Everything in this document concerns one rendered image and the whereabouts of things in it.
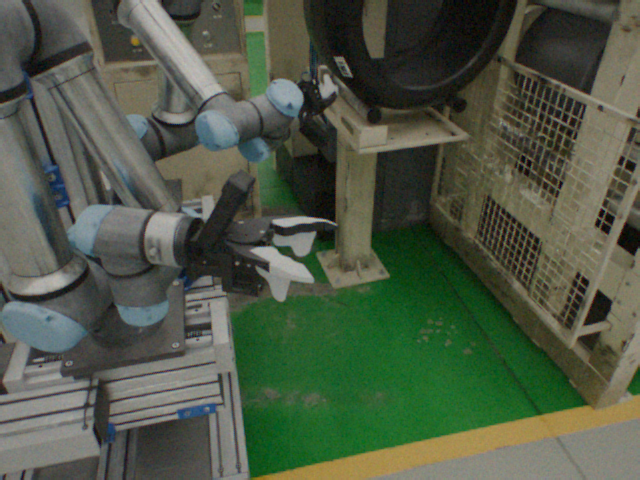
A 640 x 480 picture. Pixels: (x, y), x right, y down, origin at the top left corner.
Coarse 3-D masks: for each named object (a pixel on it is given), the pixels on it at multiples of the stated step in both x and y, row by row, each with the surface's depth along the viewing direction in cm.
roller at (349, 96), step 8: (336, 80) 168; (344, 88) 162; (344, 96) 162; (352, 96) 156; (352, 104) 156; (360, 104) 151; (368, 104) 148; (360, 112) 150; (368, 112) 145; (376, 112) 145; (368, 120) 146; (376, 120) 147
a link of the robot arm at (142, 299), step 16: (144, 272) 72; (160, 272) 76; (176, 272) 81; (112, 288) 74; (128, 288) 73; (144, 288) 74; (160, 288) 76; (128, 304) 74; (144, 304) 75; (160, 304) 77; (128, 320) 77; (144, 320) 77
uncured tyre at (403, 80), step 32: (320, 0) 129; (352, 0) 125; (448, 0) 161; (480, 0) 156; (512, 0) 138; (320, 32) 134; (352, 32) 129; (448, 32) 166; (480, 32) 156; (352, 64) 134; (384, 64) 166; (416, 64) 169; (448, 64) 163; (480, 64) 145; (384, 96) 142; (416, 96) 145; (448, 96) 150
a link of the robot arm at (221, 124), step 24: (120, 0) 98; (144, 0) 98; (144, 24) 97; (168, 24) 98; (168, 48) 96; (192, 48) 98; (168, 72) 97; (192, 72) 95; (192, 96) 95; (216, 96) 94; (216, 120) 92; (240, 120) 94; (216, 144) 93
